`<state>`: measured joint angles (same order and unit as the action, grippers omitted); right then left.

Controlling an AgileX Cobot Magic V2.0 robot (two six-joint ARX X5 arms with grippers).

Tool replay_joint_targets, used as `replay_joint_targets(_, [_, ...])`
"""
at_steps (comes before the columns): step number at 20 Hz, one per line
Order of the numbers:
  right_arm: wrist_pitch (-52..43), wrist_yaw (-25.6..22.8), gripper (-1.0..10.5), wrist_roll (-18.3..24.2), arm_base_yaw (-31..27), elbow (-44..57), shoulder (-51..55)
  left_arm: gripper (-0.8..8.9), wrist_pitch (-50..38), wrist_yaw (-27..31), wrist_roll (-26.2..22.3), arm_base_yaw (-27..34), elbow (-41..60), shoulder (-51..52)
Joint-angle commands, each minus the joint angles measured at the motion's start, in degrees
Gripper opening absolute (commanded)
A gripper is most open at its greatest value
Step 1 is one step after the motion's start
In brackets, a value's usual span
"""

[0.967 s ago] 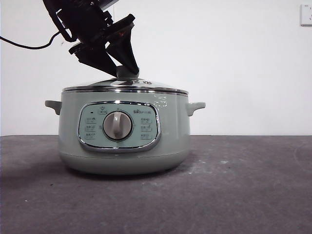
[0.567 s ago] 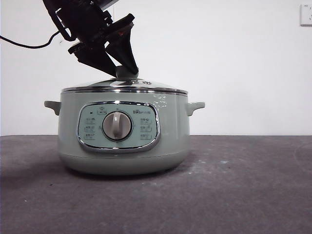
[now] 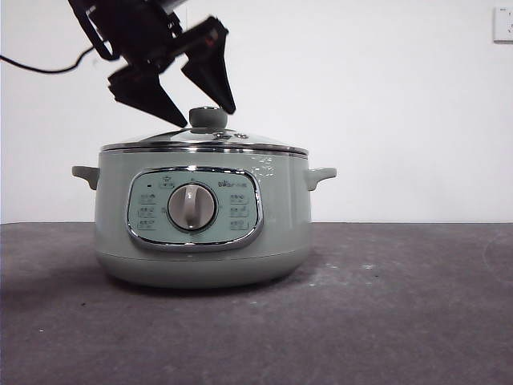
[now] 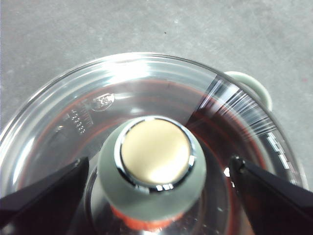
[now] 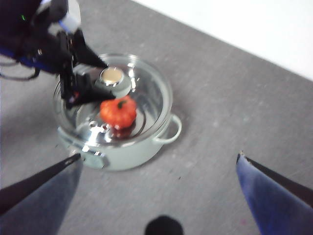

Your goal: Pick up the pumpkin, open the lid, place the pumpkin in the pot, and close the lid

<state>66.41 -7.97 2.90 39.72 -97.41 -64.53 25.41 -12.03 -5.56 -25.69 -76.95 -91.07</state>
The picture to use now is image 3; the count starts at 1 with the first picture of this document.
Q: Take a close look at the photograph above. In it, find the glass lid with green knob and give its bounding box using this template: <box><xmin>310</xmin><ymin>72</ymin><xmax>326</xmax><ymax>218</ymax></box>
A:
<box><xmin>99</xmin><ymin>106</ymin><xmax>309</xmax><ymax>156</ymax></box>

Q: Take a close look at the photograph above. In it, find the sage green electric cooking pot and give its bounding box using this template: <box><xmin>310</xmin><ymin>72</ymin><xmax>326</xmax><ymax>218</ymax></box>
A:
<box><xmin>71</xmin><ymin>148</ymin><xmax>337</xmax><ymax>290</ymax></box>

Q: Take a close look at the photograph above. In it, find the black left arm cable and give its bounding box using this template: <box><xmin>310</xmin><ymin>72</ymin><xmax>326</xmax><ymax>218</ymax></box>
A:
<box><xmin>0</xmin><ymin>44</ymin><xmax>99</xmax><ymax>75</ymax></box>

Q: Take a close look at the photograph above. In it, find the white wall socket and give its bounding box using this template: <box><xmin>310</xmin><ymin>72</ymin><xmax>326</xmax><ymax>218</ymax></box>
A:
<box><xmin>492</xmin><ymin>6</ymin><xmax>513</xmax><ymax>44</ymax></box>

